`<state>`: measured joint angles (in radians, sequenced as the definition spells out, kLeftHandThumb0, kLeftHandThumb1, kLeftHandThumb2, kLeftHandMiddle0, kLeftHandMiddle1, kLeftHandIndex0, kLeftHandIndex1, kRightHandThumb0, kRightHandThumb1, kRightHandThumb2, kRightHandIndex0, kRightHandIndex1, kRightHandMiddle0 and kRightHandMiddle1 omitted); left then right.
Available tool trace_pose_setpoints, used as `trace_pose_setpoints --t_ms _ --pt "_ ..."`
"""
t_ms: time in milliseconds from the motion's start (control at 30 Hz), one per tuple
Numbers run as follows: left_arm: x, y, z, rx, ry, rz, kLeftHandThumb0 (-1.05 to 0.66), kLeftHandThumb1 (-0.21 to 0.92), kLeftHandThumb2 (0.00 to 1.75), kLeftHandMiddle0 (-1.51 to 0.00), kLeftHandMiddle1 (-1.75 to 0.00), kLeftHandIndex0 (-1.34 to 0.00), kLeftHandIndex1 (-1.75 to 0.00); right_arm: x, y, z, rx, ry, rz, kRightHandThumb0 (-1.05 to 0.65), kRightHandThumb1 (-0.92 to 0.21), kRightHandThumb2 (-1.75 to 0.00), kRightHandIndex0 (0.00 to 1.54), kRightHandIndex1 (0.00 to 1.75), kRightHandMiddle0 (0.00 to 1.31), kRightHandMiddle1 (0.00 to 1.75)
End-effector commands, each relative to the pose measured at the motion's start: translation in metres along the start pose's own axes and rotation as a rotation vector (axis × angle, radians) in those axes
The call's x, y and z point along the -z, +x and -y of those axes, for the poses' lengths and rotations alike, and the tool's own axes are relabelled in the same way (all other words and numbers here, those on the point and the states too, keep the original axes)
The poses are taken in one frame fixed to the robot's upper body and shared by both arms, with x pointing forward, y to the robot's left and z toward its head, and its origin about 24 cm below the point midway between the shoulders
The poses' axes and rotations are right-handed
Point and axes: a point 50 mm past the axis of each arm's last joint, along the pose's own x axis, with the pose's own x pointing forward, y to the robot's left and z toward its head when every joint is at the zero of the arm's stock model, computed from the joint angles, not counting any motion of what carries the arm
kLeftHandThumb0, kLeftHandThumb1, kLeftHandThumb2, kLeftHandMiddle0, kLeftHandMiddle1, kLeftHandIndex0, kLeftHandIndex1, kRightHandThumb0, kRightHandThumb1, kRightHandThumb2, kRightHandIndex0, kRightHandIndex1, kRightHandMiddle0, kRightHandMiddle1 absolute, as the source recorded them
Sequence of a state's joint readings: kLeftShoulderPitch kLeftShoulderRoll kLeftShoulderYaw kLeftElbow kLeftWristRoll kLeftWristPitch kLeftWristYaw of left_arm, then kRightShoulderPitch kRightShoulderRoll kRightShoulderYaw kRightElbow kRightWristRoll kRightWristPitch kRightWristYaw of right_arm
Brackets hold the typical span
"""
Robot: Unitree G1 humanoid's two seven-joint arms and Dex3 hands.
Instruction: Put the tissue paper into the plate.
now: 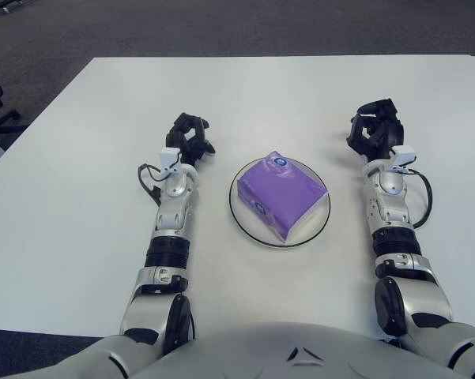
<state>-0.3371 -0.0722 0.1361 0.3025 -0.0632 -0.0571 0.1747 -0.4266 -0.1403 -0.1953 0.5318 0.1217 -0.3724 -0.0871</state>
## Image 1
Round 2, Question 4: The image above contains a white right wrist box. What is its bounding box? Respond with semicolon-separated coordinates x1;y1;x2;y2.
390;144;418;174

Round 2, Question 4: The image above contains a long black arm cable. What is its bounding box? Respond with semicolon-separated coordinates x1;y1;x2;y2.
186;299;198;340

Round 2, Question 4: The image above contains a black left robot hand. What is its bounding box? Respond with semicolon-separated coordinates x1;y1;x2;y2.
164;112;217;167

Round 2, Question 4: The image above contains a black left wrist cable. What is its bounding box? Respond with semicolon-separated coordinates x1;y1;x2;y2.
137;162;163;206

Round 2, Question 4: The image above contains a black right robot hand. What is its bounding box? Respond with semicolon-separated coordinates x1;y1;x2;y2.
345;98;405;162

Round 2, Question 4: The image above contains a silver robot torso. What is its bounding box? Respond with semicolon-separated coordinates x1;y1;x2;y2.
134;321;455;379

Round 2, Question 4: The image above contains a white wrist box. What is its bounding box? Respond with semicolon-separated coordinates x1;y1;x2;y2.
390;144;418;174
159;148;182;177

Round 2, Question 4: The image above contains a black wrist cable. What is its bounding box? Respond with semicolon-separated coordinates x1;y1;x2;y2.
409;169;434;230
137;162;163;206

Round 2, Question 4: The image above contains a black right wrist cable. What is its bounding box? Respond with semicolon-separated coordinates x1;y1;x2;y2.
409;169;434;230

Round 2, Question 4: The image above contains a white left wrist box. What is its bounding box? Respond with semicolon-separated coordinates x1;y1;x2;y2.
159;148;182;177

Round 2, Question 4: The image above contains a white plate black rim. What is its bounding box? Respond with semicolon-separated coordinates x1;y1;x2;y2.
228;160;333;249

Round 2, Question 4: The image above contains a purple tissue paper pack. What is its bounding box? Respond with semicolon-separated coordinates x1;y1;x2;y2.
236;149;328;244

